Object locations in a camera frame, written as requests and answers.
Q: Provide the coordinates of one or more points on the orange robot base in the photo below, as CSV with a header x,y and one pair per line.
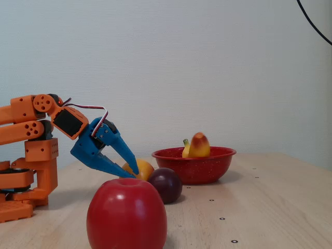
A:
x,y
14,211

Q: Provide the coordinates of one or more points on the red apple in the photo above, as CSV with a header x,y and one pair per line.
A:
x,y
127,215

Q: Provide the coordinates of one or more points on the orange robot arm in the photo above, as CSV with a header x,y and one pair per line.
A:
x,y
19,128

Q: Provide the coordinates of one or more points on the red speckled bowl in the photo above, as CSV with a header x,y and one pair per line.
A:
x,y
194,168

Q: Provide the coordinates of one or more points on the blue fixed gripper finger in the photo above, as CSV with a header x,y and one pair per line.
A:
x,y
114,168

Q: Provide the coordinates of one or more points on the yellow orange round fruit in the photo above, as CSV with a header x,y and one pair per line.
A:
x,y
145,167

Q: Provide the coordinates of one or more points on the dark purple plum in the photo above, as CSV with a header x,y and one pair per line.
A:
x,y
167,185

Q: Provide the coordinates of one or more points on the yellow banana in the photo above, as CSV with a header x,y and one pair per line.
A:
x,y
199,147

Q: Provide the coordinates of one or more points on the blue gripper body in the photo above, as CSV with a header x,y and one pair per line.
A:
x,y
86,145

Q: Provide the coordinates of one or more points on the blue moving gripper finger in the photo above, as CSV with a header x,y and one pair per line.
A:
x,y
124,149

